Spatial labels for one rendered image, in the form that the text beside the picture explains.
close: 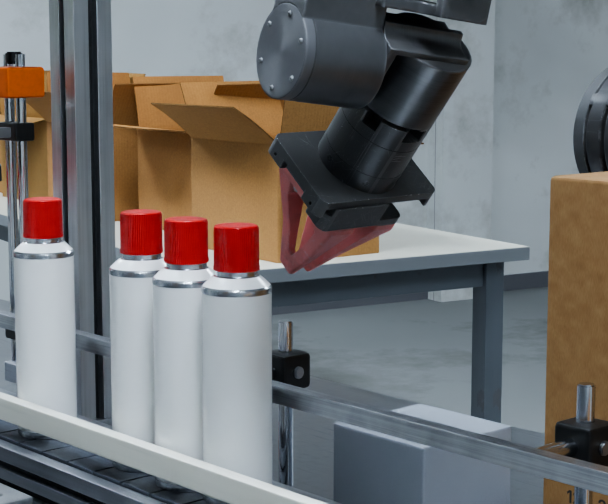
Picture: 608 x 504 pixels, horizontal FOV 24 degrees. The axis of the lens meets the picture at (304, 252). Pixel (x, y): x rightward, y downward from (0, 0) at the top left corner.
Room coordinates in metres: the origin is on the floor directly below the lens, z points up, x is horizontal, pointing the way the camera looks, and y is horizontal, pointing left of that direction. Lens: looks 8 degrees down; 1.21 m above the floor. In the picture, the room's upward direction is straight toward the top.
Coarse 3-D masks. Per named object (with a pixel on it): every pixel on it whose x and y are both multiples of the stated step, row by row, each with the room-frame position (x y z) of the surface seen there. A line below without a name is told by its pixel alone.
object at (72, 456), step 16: (0, 432) 1.24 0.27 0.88; (16, 432) 1.24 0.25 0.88; (32, 448) 1.19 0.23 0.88; (48, 448) 1.19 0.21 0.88; (64, 448) 1.19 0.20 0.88; (80, 464) 1.14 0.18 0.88; (96, 464) 1.14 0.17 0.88; (112, 464) 1.14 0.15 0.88; (112, 480) 1.10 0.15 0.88; (128, 480) 1.10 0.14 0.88; (144, 480) 1.09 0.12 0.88; (160, 496) 1.05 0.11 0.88; (176, 496) 1.05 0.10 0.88; (192, 496) 1.05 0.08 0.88
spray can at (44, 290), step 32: (32, 224) 1.22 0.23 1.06; (32, 256) 1.21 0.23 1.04; (64, 256) 1.22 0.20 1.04; (32, 288) 1.21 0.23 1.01; (64, 288) 1.22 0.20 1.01; (32, 320) 1.21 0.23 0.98; (64, 320) 1.22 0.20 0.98; (32, 352) 1.21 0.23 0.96; (64, 352) 1.22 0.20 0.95; (32, 384) 1.21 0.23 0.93; (64, 384) 1.22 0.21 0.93
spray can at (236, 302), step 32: (224, 224) 1.05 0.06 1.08; (224, 256) 1.03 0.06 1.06; (256, 256) 1.04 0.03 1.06; (224, 288) 1.02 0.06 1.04; (256, 288) 1.03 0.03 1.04; (224, 320) 1.02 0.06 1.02; (256, 320) 1.03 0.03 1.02; (224, 352) 1.02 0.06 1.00; (256, 352) 1.03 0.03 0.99; (224, 384) 1.02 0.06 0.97; (256, 384) 1.03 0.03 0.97; (224, 416) 1.02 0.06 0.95; (256, 416) 1.03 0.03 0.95; (224, 448) 1.02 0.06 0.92; (256, 448) 1.03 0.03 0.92
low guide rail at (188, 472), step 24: (0, 408) 1.22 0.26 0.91; (24, 408) 1.19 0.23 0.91; (48, 408) 1.18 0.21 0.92; (48, 432) 1.16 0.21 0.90; (72, 432) 1.14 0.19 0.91; (96, 432) 1.11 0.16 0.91; (120, 456) 1.09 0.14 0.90; (144, 456) 1.06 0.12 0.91; (168, 456) 1.04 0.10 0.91; (168, 480) 1.04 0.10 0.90; (192, 480) 1.02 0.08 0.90; (216, 480) 1.00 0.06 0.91; (240, 480) 0.98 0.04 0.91
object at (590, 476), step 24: (0, 312) 1.37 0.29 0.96; (96, 336) 1.25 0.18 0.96; (288, 384) 1.07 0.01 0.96; (312, 408) 1.03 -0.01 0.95; (336, 408) 1.01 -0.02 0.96; (360, 408) 0.99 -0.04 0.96; (384, 432) 0.98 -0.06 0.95; (408, 432) 0.96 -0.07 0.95; (432, 432) 0.94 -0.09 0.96; (456, 432) 0.93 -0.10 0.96; (480, 456) 0.91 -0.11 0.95; (504, 456) 0.90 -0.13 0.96; (528, 456) 0.88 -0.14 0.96; (552, 456) 0.87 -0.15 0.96; (576, 480) 0.85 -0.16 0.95; (600, 480) 0.84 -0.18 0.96
